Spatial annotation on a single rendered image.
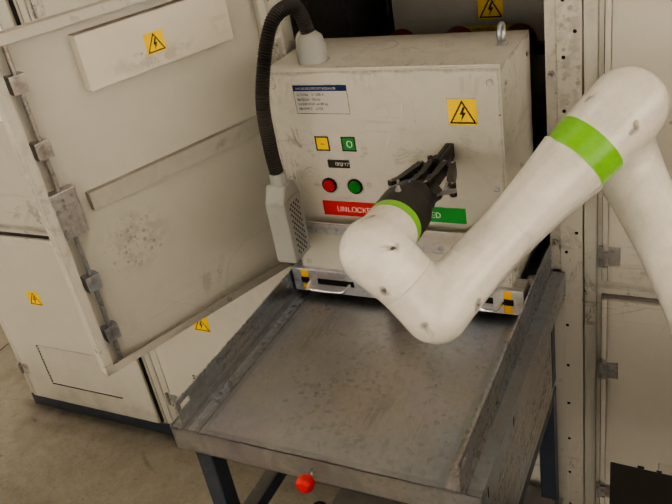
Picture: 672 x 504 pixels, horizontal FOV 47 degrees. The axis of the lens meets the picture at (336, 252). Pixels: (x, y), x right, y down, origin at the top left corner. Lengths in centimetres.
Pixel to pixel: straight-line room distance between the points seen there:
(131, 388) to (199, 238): 110
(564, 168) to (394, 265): 29
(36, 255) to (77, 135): 113
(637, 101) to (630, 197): 20
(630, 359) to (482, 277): 79
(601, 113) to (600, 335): 79
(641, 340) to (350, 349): 66
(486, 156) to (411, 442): 54
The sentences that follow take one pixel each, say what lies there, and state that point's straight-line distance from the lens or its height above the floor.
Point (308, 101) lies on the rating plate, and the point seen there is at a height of 133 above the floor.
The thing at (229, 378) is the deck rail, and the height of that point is 85.
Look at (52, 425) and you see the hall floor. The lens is 317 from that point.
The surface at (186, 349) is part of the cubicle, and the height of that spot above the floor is 44.
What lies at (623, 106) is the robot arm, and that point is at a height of 138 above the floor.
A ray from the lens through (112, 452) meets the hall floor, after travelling 293.
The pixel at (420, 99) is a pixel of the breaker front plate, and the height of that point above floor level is 133.
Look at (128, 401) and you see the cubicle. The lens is 288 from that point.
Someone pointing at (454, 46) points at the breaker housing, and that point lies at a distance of 157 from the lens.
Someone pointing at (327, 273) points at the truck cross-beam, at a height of 92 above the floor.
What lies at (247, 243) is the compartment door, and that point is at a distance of 190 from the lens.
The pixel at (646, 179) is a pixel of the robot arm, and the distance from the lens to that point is 137.
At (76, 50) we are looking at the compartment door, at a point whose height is 151.
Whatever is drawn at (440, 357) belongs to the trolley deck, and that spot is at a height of 85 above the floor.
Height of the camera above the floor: 182
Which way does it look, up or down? 29 degrees down
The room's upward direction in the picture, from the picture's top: 11 degrees counter-clockwise
